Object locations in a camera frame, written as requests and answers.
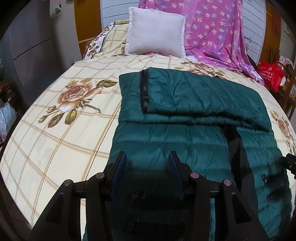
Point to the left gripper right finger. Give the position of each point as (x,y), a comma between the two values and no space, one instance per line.
(234,218)

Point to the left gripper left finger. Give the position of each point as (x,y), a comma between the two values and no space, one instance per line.
(60,220)

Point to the dark green quilted jacket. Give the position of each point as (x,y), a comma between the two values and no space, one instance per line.
(219,128)

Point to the wooden side shelf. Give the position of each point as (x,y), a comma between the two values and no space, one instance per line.
(286,93)

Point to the red plastic bag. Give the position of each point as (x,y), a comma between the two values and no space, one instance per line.
(272,75)

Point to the cream floral plaid bedsheet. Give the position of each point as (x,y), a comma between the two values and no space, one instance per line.
(67,132)

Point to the white plastic bag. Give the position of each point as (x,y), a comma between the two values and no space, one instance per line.
(7,119)

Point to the purple floral blanket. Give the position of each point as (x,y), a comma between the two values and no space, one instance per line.
(213,32)

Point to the grey refrigerator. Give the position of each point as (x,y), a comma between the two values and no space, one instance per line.
(31,45)

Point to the floral bed pillow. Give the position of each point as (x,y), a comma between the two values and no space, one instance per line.
(111,40)

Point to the white square pillow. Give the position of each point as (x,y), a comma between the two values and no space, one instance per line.
(153,31)

